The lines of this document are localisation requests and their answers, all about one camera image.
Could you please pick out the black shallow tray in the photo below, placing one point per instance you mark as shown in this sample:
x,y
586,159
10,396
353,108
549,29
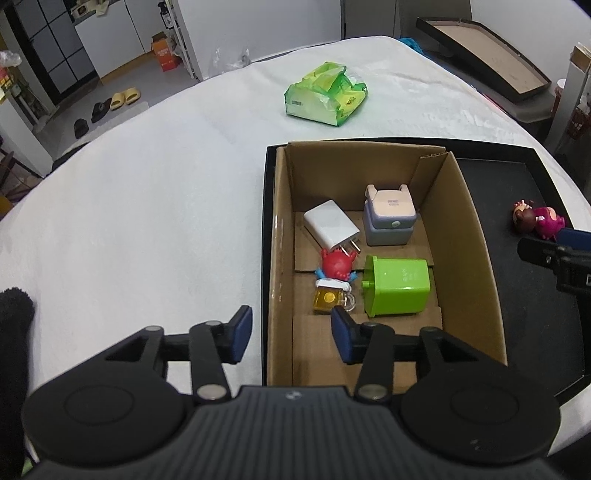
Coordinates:
x,y
547,332

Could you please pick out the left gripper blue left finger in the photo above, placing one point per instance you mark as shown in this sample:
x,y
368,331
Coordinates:
x,y
239,332

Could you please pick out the clear plastic bag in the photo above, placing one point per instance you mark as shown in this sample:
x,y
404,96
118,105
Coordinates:
x,y
224,61

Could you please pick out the brown monkey figurine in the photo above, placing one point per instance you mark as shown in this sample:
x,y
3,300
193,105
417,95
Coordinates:
x,y
523,216

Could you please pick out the brown cardboard box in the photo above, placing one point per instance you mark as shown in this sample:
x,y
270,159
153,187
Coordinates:
x,y
448,235

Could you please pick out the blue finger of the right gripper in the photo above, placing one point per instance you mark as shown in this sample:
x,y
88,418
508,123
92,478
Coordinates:
x,y
574,239

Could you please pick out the orange box on floor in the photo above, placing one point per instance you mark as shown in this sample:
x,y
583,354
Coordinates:
x,y
163,52

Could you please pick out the pink bear figurine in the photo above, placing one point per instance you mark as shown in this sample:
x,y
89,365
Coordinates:
x,y
547,222

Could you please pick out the pink grey cube charger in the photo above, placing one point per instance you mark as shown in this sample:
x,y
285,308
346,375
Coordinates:
x,y
389,216

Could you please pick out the black slippers pair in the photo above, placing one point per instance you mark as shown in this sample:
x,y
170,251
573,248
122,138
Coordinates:
x,y
99,110

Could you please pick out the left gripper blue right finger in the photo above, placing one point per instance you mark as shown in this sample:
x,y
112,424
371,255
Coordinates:
x,y
346,334

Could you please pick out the green cube charger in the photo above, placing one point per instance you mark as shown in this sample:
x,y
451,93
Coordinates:
x,y
395,286

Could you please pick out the framed corkboard picture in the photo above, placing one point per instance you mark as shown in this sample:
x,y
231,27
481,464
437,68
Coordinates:
x,y
501,65

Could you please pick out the black fuzzy left sleeve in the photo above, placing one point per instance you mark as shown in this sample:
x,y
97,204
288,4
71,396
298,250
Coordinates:
x,y
17,314

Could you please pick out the white cabinet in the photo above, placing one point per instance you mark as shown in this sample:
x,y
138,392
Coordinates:
x,y
120,35

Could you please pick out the yellow slippers pair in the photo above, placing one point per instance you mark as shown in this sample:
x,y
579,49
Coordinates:
x,y
125,98

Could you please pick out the white wall charger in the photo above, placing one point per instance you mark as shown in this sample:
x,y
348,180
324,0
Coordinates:
x,y
332,228

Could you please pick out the red crab keychain figurine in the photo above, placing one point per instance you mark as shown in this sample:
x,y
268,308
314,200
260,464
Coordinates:
x,y
333,286

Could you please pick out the green tissue pack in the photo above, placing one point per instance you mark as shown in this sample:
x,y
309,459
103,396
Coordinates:
x,y
325,95

